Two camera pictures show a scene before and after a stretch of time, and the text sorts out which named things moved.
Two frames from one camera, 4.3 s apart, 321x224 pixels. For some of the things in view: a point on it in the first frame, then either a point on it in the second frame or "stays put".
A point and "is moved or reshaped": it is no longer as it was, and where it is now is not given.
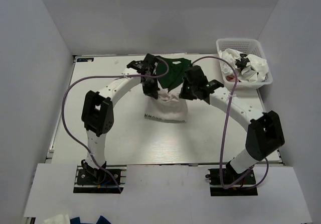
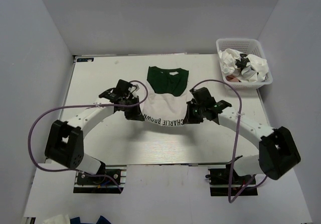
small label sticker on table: [85, 60] stays put
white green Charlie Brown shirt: [169, 107] is moved or reshaped
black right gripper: [183, 95] → [189, 119]
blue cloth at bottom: [101, 220] stays put
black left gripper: [153, 92] → [136, 114]
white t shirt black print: [249, 68] stays put
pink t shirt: [231, 78] stays put
